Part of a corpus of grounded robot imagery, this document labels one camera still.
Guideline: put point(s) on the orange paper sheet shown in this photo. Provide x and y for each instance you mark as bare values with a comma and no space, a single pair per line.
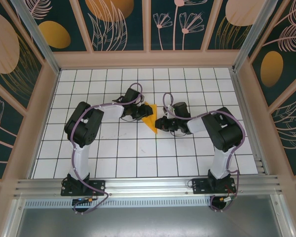
150,121

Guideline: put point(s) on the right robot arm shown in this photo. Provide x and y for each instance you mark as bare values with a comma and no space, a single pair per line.
227,130

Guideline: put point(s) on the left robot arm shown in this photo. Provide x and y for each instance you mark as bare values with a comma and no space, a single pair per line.
84,123

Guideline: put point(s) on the grey metal shelf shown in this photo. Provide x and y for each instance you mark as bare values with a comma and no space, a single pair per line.
148,222

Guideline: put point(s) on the small circuit board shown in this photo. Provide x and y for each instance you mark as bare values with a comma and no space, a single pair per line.
227,198
84,200

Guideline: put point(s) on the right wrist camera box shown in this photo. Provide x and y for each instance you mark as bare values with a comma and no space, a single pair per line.
168,109

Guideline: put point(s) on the aluminium side rail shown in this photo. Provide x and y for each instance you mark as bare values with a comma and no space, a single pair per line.
241,98

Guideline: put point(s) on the long aluminium mounting rail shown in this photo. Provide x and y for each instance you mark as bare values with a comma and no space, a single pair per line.
148,185

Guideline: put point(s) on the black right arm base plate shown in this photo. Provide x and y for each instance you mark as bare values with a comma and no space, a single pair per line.
199,186

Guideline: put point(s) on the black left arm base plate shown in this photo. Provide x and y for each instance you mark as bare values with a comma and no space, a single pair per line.
97,187

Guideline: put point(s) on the aluminium frame post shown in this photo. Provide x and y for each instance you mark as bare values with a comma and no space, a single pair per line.
39,42
249,42

